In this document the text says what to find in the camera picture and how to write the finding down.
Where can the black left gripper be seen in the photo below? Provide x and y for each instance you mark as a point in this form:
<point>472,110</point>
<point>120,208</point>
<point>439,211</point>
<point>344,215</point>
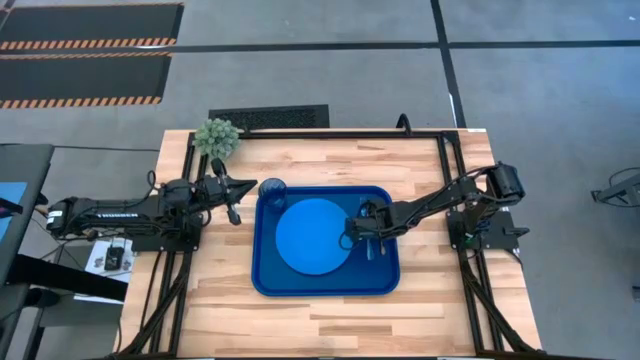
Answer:
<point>232,210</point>

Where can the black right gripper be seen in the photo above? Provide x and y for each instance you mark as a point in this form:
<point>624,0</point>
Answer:
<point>367,231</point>

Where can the blue patterned translucent cup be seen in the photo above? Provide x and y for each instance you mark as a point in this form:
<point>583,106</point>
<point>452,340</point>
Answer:
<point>272,192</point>

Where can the blue round plate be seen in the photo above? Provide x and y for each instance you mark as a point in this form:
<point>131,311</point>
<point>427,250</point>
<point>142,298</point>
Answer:
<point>310,237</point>

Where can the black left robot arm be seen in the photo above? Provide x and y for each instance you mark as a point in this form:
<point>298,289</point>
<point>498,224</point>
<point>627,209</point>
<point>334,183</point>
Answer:
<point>115,217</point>

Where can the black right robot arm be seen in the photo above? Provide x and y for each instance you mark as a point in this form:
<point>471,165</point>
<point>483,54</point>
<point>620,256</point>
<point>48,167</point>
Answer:
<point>435,200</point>

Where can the blue plastic tray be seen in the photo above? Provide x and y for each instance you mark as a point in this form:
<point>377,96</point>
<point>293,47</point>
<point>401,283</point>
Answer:
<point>320,285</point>

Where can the green potted plant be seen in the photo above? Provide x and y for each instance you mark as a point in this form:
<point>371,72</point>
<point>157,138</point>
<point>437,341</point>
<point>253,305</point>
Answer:
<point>216,138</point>

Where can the black floor vent grille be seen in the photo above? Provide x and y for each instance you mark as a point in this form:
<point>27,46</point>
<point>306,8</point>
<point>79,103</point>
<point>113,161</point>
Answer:
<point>270,117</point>

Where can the small black device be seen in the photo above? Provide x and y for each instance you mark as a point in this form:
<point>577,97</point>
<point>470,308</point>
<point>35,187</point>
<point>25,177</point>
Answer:
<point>114,258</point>

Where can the white paper sheet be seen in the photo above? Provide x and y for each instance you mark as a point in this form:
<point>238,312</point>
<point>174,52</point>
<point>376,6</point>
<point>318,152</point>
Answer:
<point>95,272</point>

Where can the black hazard striped floor mat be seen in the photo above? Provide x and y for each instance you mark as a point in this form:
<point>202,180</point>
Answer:
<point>90,22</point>
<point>80,77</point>

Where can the dark side desk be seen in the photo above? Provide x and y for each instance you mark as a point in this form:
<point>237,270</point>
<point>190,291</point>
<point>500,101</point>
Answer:
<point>25,165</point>

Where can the grey metal stand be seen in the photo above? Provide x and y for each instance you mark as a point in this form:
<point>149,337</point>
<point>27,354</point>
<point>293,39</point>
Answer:
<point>622,190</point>

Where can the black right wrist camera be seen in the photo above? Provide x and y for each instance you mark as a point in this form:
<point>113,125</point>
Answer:
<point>384,214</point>

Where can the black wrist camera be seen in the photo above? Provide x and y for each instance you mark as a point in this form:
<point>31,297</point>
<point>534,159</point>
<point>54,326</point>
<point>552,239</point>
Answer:
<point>384,214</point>
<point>215,186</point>

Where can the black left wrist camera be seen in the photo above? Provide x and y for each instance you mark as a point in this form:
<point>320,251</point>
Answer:
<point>215,186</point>

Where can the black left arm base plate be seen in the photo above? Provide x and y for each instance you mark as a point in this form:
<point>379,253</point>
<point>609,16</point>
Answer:
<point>165,244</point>

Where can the black aluminium table frame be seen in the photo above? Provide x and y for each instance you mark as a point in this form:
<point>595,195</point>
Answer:
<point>325,134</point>

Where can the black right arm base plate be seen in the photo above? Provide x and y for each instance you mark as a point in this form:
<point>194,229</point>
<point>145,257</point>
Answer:
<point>495,230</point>

